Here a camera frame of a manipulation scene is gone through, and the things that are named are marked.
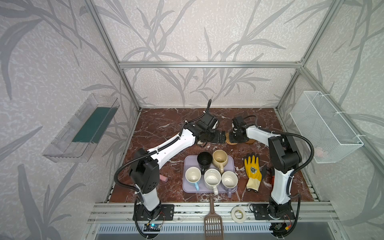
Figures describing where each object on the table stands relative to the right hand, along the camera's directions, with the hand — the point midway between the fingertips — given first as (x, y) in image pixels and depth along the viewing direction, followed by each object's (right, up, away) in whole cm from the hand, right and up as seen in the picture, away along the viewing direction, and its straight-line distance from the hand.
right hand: (232, 134), depth 102 cm
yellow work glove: (+8, -21, -18) cm, 28 cm away
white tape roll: (-4, -38, -31) cm, 50 cm away
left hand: (-10, +2, -21) cm, 23 cm away
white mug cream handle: (-15, -23, -18) cm, 33 cm away
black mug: (-20, -12, -17) cm, 29 cm away
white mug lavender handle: (-6, -24, -19) cm, 31 cm away
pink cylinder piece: (-43, -23, -19) cm, 52 cm away
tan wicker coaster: (-5, -2, -8) cm, 10 cm away
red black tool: (+9, -14, -40) cm, 43 cm away
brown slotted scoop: (-16, -41, -31) cm, 54 cm away
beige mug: (-10, -13, -11) cm, 20 cm away
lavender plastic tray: (-29, -15, -10) cm, 34 cm away
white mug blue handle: (-27, -22, -18) cm, 39 cm away
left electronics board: (-45, -42, -31) cm, 69 cm away
